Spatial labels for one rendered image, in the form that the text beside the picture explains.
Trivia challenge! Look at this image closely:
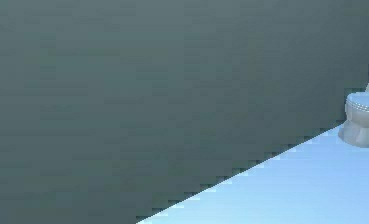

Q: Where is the white toilet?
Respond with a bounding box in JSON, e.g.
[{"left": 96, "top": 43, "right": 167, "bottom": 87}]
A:
[{"left": 337, "top": 63, "right": 369, "bottom": 149}]

